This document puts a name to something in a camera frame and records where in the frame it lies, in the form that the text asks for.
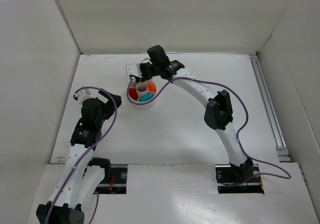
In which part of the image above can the aluminium rail right side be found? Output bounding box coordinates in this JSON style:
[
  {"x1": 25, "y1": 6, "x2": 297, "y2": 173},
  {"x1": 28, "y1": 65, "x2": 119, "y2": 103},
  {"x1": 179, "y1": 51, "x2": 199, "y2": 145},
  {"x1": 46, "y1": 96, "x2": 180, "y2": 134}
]
[{"x1": 249, "y1": 54, "x2": 292, "y2": 163}]

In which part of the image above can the teal lego brick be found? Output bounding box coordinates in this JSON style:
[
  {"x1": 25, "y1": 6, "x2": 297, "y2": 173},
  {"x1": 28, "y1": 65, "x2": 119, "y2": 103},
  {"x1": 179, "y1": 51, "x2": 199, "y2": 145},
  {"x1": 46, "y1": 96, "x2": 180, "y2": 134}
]
[{"x1": 139, "y1": 93, "x2": 153, "y2": 102}]

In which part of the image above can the brown lego plate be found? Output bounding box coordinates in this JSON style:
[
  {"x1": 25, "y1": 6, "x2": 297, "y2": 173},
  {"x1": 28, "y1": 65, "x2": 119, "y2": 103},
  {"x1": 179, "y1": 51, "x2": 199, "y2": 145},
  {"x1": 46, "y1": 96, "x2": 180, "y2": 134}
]
[{"x1": 136, "y1": 86, "x2": 147, "y2": 92}]

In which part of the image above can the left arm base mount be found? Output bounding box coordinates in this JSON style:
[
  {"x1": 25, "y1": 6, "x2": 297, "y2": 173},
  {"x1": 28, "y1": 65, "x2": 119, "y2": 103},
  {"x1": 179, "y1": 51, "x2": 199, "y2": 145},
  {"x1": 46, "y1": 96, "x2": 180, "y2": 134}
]
[{"x1": 82, "y1": 158, "x2": 128, "y2": 195}]

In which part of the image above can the red lego brick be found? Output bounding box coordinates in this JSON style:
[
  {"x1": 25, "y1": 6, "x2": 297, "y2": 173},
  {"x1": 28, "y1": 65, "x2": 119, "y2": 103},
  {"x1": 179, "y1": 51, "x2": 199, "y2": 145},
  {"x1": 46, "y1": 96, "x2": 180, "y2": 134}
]
[{"x1": 128, "y1": 87, "x2": 139, "y2": 101}]

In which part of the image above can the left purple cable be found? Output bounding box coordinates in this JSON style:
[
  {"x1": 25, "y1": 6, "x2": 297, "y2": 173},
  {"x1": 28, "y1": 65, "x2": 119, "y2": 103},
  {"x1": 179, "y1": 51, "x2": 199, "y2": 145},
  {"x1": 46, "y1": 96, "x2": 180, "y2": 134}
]
[{"x1": 44, "y1": 86, "x2": 119, "y2": 224}]

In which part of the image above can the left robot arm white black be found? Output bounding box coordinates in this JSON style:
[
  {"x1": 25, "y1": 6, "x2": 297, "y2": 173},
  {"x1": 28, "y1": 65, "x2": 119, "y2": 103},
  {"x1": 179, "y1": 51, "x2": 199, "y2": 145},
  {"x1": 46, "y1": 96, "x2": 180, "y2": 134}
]
[{"x1": 36, "y1": 86, "x2": 122, "y2": 224}]

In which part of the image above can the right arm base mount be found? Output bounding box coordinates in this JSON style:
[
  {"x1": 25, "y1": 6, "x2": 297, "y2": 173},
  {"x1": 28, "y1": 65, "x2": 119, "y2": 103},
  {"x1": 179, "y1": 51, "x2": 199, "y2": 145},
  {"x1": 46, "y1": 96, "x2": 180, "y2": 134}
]
[{"x1": 215, "y1": 164, "x2": 264, "y2": 194}]

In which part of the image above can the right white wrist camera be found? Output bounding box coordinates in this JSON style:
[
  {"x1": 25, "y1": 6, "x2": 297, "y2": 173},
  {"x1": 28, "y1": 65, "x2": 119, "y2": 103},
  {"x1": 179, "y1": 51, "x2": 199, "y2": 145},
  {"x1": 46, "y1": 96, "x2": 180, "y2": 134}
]
[{"x1": 125, "y1": 64, "x2": 142, "y2": 79}]

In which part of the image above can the white round divided container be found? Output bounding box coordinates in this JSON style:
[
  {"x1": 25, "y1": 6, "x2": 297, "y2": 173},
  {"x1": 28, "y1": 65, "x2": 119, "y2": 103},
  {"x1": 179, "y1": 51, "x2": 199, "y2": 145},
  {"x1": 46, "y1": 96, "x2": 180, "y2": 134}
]
[{"x1": 126, "y1": 78, "x2": 157, "y2": 109}]

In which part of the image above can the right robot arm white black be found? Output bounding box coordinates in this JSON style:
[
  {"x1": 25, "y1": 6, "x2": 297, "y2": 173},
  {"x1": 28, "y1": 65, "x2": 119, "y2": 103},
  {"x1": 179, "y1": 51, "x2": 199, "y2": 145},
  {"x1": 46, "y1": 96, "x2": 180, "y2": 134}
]
[{"x1": 139, "y1": 45, "x2": 253, "y2": 183}]

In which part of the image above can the orange round lego piece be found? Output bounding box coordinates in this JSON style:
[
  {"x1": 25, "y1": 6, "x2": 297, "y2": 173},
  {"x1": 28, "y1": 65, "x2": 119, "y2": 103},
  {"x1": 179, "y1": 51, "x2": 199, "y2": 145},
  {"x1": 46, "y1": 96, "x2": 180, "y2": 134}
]
[{"x1": 146, "y1": 81, "x2": 157, "y2": 93}]

